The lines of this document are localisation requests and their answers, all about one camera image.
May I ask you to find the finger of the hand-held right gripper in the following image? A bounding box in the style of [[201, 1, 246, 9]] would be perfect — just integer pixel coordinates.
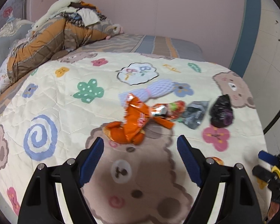
[[252, 165, 275, 184], [258, 150, 280, 165]]

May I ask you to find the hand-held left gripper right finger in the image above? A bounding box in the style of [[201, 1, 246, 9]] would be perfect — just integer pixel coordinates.
[[177, 135, 264, 224]]

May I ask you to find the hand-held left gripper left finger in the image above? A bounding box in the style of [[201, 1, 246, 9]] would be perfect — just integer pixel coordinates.
[[17, 137, 105, 224]]

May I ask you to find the orange plush toy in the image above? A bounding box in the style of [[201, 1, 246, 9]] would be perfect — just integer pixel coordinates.
[[102, 121, 145, 145]]

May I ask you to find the orange foil wrapper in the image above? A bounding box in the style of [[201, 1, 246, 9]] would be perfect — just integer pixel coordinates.
[[123, 93, 153, 143]]

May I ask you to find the silver wrapper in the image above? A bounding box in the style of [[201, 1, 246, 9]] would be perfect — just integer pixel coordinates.
[[181, 100, 211, 130]]

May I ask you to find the colourful foil wrapper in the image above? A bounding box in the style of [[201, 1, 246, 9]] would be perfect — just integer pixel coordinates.
[[151, 100, 187, 130]]

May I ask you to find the small black plastic bag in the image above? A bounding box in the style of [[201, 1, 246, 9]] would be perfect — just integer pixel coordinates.
[[209, 94, 234, 128]]

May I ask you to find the printed bear flower blanket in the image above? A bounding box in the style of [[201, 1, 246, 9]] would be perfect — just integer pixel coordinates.
[[0, 51, 274, 224]]

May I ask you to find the floral white pillow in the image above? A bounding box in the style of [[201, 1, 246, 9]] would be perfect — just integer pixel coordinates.
[[0, 70, 12, 92]]

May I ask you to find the orange striped quilt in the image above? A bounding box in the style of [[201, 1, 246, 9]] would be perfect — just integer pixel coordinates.
[[7, 16, 111, 86]]

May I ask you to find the blue door panel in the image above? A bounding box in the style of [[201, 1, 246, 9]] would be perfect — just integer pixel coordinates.
[[228, 0, 262, 78]]

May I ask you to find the pink white plush toy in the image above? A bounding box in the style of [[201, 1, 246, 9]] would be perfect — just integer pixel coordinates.
[[105, 23, 125, 41]]

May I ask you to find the pile of clothes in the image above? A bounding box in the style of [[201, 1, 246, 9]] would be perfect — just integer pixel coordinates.
[[61, 1, 108, 28]]

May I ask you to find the grey tufted headboard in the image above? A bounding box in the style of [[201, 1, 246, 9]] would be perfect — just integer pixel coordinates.
[[0, 18, 36, 76]]

